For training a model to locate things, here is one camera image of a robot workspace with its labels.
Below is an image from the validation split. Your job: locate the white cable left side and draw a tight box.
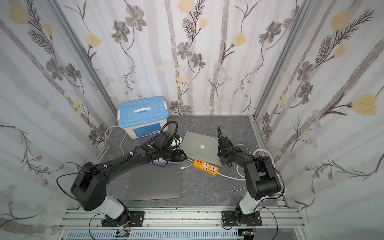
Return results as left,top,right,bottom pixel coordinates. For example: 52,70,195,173
80,125,128,197

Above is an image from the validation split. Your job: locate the blue lid storage box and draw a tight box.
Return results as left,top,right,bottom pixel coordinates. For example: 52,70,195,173
117,96,169,139

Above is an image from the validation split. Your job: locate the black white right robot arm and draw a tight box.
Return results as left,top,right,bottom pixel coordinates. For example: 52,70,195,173
217,127,285,227

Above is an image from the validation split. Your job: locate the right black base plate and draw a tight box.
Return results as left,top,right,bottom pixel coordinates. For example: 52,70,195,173
222,211,263,227

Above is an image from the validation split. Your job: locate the silver apple laptop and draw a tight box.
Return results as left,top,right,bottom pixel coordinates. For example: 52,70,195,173
180,132,222,166

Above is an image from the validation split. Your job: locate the aluminium rail frame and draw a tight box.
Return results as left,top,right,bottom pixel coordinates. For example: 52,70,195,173
53,207,311,240

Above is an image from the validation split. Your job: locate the orange power strip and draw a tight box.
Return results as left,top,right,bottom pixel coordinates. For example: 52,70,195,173
193,159,219,177

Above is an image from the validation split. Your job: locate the purple power strip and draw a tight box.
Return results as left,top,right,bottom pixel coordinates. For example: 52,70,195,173
152,160,174,167

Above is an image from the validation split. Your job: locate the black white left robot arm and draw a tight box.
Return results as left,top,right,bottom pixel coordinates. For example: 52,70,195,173
67,128,188,227

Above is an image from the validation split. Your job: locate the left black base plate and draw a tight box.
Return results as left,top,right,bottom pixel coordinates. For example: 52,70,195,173
101,211,145,227

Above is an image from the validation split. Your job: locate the white thick power cable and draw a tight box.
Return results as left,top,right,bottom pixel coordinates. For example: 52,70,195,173
217,145,287,196

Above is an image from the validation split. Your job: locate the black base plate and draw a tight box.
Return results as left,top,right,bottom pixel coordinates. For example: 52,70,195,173
101,211,145,227
222,211,263,227

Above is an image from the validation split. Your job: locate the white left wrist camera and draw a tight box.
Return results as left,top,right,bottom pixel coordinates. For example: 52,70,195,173
171,134,183,148

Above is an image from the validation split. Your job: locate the dark grey laptop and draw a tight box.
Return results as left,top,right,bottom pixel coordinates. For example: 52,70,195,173
126,164,182,201

